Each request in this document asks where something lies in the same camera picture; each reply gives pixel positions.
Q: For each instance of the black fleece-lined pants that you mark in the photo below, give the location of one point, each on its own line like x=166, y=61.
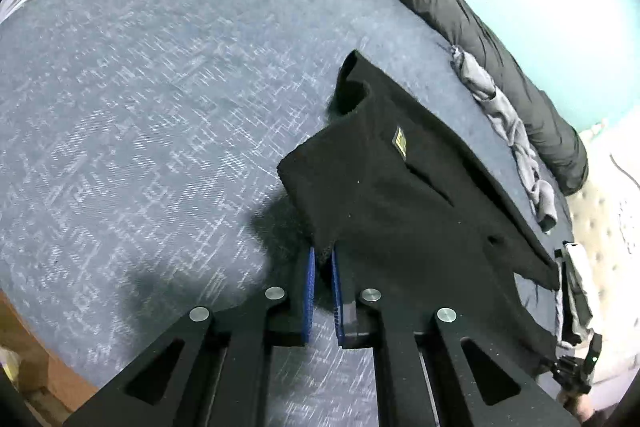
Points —
x=390, y=186

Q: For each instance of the grey knit garment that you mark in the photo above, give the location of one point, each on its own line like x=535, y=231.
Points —
x=505, y=121

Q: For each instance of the dark grey rolled duvet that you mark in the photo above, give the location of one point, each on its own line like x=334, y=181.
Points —
x=556, y=141

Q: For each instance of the blue patterned bed sheet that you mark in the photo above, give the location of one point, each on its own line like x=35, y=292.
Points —
x=139, y=146

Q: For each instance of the white folded clothes stack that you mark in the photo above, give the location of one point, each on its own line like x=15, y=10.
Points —
x=578, y=310

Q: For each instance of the cream tufted headboard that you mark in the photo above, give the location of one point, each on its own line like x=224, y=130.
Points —
x=605, y=215

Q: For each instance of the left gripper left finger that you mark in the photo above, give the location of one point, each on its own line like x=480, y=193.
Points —
x=211, y=368

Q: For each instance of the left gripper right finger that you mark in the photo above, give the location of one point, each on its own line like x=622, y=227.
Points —
x=433, y=365

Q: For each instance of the person's right hand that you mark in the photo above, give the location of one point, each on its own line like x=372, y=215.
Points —
x=577, y=404

